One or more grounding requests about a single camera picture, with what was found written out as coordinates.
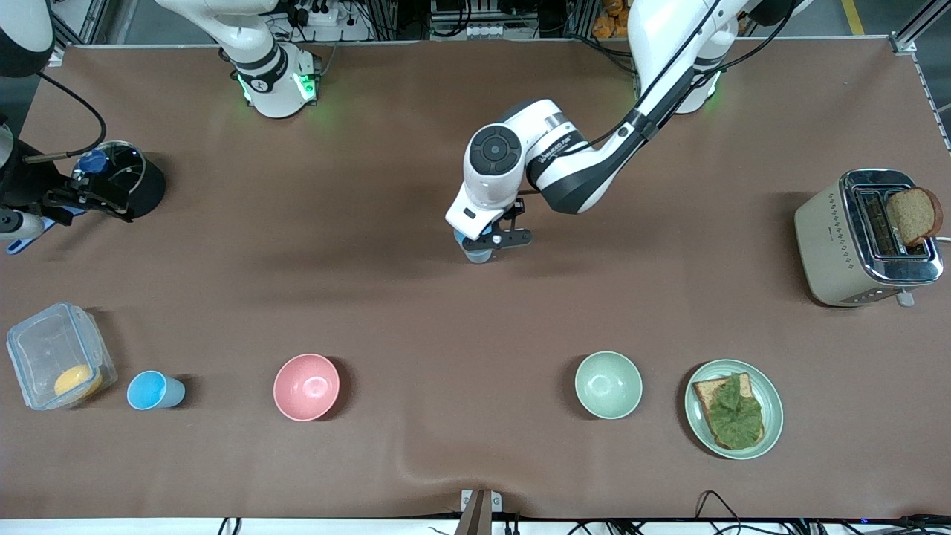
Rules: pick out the aluminium table side rail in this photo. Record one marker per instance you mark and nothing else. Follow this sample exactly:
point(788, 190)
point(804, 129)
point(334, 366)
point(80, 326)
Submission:
point(937, 111)

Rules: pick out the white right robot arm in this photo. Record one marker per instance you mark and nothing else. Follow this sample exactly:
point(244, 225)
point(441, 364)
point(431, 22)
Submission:
point(260, 67)

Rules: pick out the pale green bowl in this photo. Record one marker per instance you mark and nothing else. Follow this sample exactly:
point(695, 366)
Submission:
point(608, 385)

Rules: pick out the toast slice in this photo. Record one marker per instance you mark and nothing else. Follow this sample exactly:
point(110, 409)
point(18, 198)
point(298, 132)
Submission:
point(702, 394)

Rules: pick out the yellow orange fruit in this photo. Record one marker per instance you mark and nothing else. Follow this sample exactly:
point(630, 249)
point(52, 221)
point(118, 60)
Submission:
point(76, 381)

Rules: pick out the brown bread slice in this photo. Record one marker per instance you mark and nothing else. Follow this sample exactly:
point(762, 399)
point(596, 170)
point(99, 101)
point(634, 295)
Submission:
point(914, 215)

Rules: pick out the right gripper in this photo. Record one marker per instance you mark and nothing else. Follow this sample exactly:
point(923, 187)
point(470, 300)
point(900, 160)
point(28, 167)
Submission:
point(28, 183)

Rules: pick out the clear plastic container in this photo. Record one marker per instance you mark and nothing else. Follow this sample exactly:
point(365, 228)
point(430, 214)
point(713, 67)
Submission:
point(44, 349)

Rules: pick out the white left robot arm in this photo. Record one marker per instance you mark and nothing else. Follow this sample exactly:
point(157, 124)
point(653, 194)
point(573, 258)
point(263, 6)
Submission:
point(565, 171)

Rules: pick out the pink bowl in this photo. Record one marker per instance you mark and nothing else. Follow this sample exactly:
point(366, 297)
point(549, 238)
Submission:
point(306, 386)

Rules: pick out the pale green plate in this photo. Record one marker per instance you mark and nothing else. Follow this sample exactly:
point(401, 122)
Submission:
point(773, 409)

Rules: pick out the green lettuce leaf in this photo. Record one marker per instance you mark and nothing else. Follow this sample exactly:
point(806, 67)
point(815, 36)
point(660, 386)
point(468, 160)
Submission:
point(735, 412)

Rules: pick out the bag of orange snacks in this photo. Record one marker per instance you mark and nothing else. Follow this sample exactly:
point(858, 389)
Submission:
point(613, 18)

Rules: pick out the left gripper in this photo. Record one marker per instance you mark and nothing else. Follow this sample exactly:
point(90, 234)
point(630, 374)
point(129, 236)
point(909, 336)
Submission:
point(513, 212)

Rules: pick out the blue plastic cup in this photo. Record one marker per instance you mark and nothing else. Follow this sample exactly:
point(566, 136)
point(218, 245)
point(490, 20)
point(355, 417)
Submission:
point(479, 257)
point(459, 239)
point(148, 390)

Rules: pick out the glass lid with blue knob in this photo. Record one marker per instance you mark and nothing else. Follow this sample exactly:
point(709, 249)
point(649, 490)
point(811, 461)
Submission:
point(122, 160)

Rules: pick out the white power strip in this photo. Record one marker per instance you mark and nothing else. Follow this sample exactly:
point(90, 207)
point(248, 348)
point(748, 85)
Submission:
point(319, 15)

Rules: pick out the metal table edge bracket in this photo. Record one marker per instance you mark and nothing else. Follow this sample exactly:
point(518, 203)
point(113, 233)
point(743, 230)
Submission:
point(479, 509)

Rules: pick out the beige and chrome toaster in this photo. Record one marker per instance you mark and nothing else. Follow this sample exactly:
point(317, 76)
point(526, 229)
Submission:
point(825, 245)

